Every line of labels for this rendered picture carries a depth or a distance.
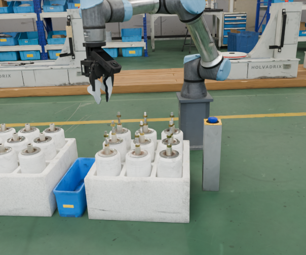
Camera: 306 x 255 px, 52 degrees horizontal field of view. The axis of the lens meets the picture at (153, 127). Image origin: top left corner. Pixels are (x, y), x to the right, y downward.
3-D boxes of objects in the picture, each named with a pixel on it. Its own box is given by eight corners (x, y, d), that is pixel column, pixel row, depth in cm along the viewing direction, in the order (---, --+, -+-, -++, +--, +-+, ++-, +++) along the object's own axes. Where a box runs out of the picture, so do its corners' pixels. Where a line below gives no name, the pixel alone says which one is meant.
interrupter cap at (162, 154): (156, 152, 121) (156, 150, 121) (175, 149, 123) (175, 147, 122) (162, 160, 114) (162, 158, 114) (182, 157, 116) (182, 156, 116)
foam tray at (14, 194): (6, 169, 165) (-1, 137, 159) (79, 170, 162) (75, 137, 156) (-42, 215, 128) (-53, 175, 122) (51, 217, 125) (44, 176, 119)
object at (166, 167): (154, 191, 128) (153, 150, 122) (177, 187, 130) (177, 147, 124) (161, 204, 119) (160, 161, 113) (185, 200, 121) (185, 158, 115)
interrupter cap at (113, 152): (114, 148, 126) (114, 146, 125) (119, 155, 119) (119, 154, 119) (95, 152, 123) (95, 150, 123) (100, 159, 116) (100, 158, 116)
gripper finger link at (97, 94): (91, 101, 116) (91, 76, 114) (101, 104, 112) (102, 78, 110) (84, 102, 114) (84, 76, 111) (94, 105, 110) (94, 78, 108)
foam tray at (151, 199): (111, 171, 160) (108, 138, 153) (189, 173, 155) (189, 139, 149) (88, 219, 123) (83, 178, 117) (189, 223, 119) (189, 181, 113)
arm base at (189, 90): (179, 92, 187) (179, 76, 183) (204, 91, 187) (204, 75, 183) (182, 99, 172) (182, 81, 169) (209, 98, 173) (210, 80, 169)
